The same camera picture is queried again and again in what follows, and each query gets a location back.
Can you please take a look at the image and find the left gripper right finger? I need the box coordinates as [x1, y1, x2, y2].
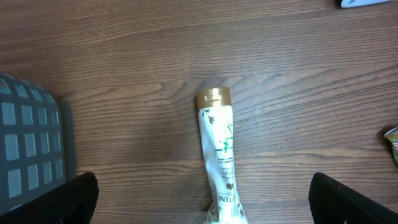
[308, 172, 397, 224]

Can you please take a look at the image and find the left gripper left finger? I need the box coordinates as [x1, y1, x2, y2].
[1, 172, 99, 224]

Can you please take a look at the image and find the white tube with gold cap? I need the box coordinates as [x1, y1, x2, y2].
[197, 87, 248, 224]

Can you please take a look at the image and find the green yellow snack pouch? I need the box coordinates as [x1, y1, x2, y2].
[384, 127, 398, 164]

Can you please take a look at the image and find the grey plastic basket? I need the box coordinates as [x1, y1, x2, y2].
[1, 73, 67, 214]

